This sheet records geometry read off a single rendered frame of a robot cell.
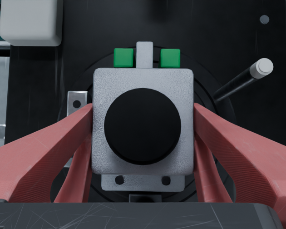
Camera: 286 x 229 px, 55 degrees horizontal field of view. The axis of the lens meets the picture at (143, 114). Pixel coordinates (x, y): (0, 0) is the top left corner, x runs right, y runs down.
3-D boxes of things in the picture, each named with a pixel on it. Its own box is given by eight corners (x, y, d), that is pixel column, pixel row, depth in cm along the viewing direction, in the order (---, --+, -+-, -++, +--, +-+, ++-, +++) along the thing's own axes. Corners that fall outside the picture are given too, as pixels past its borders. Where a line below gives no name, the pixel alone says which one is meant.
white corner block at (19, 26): (67, 53, 26) (53, 37, 22) (19, 53, 26) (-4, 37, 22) (70, 6, 26) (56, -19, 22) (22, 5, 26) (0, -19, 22)
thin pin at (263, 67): (223, 101, 21) (274, 74, 13) (213, 101, 21) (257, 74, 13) (223, 90, 21) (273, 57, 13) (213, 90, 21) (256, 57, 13)
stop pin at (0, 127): (26, 140, 27) (5, 140, 24) (14, 140, 28) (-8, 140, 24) (27, 126, 28) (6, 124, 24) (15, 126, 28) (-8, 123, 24)
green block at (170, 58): (172, 85, 21) (180, 67, 16) (157, 84, 21) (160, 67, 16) (172, 69, 21) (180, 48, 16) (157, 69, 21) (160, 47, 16)
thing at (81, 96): (91, 119, 21) (86, 118, 20) (71, 119, 21) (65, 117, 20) (91, 94, 21) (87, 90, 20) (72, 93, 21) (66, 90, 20)
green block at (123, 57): (136, 84, 21) (133, 67, 16) (121, 84, 21) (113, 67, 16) (136, 69, 21) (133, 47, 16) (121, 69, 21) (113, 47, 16)
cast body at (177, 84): (178, 183, 17) (200, 213, 10) (108, 182, 17) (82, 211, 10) (178, 52, 18) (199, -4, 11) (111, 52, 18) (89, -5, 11)
